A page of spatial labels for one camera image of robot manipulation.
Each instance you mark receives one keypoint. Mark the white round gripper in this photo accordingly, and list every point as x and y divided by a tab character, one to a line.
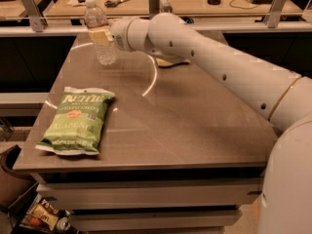
119	33

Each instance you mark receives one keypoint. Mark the clear plastic water bottle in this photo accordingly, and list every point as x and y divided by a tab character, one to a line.
95	18

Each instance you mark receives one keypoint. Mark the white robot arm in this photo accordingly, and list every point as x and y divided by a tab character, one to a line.
282	97

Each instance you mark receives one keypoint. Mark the yellow sponge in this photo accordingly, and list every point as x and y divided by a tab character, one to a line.
167	64

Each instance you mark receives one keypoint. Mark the green jalapeno chips bag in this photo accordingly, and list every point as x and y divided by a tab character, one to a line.
77	125

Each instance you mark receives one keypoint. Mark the lower grey drawer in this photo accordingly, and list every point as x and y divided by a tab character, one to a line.
161	220

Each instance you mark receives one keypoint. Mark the grey drawer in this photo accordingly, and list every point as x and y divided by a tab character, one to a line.
161	220
151	194

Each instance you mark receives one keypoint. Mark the upper grey drawer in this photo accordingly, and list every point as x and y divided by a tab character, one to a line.
151	194

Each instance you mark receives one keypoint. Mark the snack box on floor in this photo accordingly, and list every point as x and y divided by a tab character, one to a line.
42	216

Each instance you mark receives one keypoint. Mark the black handled scissors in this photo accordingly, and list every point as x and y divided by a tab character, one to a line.
113	4

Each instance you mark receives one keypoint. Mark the left metal bracket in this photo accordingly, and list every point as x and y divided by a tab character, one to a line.
36	19

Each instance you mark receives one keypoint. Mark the metal bracket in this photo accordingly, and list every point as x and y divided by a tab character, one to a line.
36	19
154	8
272	19

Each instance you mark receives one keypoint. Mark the middle metal bracket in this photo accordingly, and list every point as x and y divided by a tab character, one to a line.
154	8

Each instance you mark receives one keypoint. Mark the right metal bracket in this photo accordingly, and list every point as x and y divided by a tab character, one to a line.
272	19

